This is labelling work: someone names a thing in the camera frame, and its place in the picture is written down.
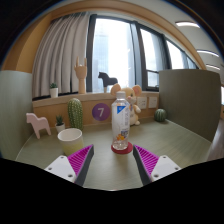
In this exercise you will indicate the beige plush mouse toy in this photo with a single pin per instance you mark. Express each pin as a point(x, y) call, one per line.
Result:
point(135, 96)

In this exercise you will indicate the pink wooden horse figure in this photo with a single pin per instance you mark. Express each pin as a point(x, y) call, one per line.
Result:
point(36, 122)

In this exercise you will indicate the white wall socket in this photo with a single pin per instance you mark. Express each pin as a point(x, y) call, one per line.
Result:
point(153, 102)
point(142, 103)

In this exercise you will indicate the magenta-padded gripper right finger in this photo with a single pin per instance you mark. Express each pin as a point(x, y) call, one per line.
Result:
point(164, 167)

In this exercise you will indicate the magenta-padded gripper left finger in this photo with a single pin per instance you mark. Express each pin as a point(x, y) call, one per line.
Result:
point(61, 167)

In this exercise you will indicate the black horse figure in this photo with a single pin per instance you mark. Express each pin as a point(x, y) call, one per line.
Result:
point(107, 80)

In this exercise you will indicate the small plant in white pot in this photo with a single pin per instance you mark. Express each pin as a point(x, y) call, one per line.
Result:
point(54, 92)

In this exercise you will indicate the clear plastic water bottle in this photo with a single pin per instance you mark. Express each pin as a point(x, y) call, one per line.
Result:
point(120, 120)

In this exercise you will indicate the dark-framed window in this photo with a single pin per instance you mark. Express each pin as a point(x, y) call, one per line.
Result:
point(113, 50)

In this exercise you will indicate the white and yellow cup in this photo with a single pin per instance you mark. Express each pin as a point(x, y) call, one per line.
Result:
point(70, 140)

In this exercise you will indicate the round purple number sign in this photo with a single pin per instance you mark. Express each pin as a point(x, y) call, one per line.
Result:
point(101, 112)

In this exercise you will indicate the round green cactus figure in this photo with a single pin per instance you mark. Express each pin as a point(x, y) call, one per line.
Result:
point(160, 115)

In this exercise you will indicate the tall green cactus figure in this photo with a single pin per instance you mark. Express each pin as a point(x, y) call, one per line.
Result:
point(75, 113)

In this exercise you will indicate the flat round red coaster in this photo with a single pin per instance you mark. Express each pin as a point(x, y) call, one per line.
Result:
point(128, 150)

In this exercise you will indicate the grey pleated curtain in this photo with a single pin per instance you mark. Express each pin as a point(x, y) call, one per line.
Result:
point(60, 56)

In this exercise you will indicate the ceiling light strips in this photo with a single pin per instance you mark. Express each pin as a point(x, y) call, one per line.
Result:
point(187, 24)

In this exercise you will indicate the grey-green desk partition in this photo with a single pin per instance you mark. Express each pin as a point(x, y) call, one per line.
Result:
point(190, 100)
point(15, 113)

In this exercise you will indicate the wooden hand model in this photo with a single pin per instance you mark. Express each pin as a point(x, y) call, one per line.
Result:
point(81, 75)

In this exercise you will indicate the small succulent in white pot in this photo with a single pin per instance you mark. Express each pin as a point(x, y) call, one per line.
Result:
point(60, 127)

